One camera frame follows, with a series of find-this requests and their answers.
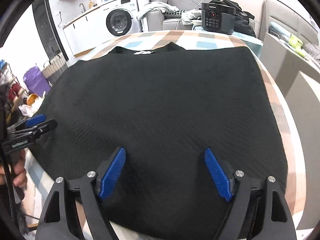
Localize black knit sweater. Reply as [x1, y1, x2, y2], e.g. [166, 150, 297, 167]
[30, 43, 288, 239]

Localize pile of black clothes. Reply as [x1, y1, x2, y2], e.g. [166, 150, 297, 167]
[211, 0, 256, 37]

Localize person left hand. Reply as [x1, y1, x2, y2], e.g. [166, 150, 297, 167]
[1, 149, 28, 189]

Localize checkered table cloth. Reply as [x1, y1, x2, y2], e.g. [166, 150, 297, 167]
[26, 30, 306, 224]

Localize purple paper bag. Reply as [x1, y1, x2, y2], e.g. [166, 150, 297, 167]
[23, 66, 51, 96]

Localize woven laundry basket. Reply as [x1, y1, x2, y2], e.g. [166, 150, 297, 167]
[41, 53, 68, 83]

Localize grey near cabinet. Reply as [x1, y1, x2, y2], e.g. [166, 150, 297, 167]
[285, 72, 319, 230]

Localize white kitchen cabinet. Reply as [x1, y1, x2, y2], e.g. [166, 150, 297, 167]
[63, 8, 106, 56]

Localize grey bedside cabinet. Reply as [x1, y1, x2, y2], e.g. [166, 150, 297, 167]
[260, 33, 319, 96]

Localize small teal checkered table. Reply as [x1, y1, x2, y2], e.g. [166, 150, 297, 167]
[192, 25, 254, 38]

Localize green plush toy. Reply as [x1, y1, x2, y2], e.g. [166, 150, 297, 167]
[289, 34, 306, 58]

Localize white washing machine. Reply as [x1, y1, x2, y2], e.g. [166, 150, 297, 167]
[100, 0, 142, 38]

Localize black electric pressure cooker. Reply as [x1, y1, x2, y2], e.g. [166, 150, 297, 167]
[201, 3, 236, 35]

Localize grey sofa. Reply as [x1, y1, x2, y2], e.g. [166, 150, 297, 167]
[136, 0, 203, 31]

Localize grey bed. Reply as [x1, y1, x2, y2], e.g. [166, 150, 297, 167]
[259, 0, 318, 66]

